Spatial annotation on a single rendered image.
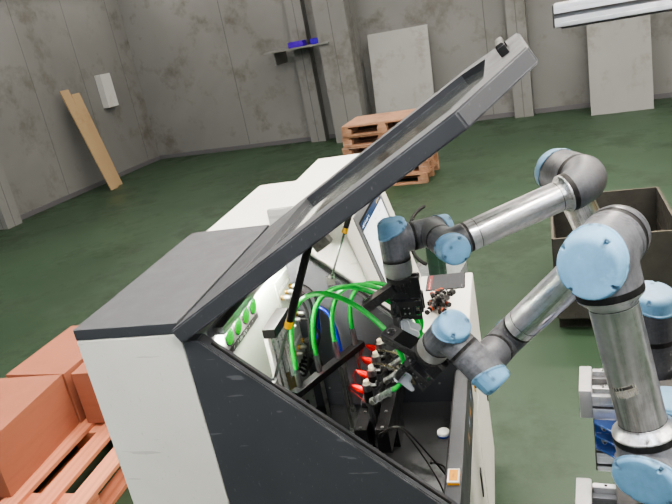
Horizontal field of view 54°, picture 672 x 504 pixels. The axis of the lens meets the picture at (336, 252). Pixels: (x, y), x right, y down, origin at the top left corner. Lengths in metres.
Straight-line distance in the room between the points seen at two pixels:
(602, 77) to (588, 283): 9.96
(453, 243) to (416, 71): 10.19
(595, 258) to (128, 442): 1.22
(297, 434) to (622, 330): 0.78
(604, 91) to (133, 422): 9.94
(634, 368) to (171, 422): 1.06
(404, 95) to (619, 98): 3.43
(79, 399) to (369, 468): 2.81
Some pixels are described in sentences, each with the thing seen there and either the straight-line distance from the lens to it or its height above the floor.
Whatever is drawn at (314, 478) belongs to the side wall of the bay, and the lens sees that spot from 1.68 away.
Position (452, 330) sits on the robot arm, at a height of 1.43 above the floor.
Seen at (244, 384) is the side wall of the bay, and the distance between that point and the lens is 1.58.
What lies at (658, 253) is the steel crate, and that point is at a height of 0.50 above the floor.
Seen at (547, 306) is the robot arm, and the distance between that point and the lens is 1.43.
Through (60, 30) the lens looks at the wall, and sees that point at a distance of 13.10.
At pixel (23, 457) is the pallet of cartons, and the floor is 0.28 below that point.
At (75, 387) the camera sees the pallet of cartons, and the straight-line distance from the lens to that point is 4.18.
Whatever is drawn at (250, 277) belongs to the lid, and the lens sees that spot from 1.41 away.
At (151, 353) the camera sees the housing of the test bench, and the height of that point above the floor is 1.42.
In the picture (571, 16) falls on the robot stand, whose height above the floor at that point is 2.00.
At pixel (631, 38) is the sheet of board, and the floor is 1.03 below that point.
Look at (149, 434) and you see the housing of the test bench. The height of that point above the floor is 1.20.
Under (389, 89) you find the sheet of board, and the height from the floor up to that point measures 0.79.
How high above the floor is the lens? 2.08
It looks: 19 degrees down
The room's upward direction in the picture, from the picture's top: 11 degrees counter-clockwise
